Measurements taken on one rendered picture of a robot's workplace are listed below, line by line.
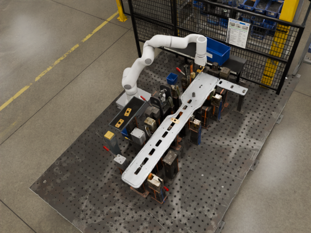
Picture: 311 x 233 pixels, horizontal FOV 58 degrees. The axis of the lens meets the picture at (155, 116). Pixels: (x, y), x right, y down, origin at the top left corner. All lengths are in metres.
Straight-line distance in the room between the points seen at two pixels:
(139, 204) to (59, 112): 2.22
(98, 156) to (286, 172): 2.11
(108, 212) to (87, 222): 0.18
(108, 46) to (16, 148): 2.22
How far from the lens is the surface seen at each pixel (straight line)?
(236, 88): 2.83
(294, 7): 2.70
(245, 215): 3.28
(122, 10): 5.49
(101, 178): 2.73
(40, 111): 4.46
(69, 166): 2.90
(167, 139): 2.46
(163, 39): 2.36
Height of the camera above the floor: 3.08
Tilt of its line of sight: 53 degrees down
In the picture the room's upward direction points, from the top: 9 degrees counter-clockwise
